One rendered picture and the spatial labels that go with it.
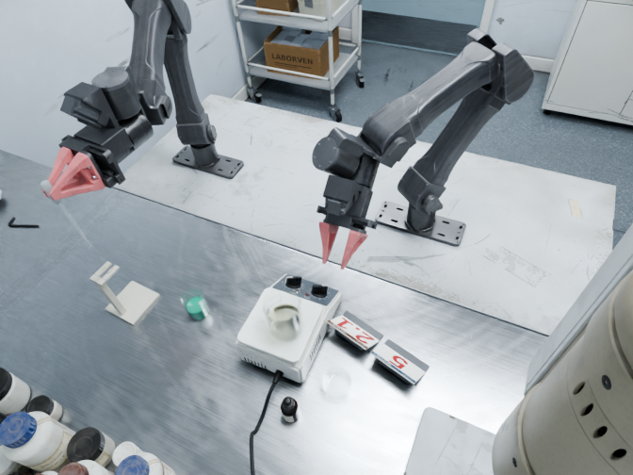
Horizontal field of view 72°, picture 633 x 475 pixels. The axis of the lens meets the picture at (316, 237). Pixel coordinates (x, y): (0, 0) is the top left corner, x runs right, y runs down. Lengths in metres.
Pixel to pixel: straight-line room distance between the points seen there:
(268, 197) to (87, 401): 0.59
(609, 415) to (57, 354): 0.93
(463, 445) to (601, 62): 2.48
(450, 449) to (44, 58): 1.94
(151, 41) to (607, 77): 2.54
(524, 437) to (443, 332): 0.57
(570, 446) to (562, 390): 0.03
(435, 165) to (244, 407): 0.58
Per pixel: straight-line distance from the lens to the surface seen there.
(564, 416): 0.27
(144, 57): 0.93
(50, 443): 0.84
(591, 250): 1.11
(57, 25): 2.17
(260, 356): 0.79
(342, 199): 0.69
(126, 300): 1.01
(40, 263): 1.19
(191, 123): 1.13
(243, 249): 1.01
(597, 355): 0.23
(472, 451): 0.80
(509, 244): 1.05
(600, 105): 3.10
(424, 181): 0.90
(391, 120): 0.76
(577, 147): 2.98
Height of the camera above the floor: 1.67
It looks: 50 degrees down
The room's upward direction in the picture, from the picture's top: 5 degrees counter-clockwise
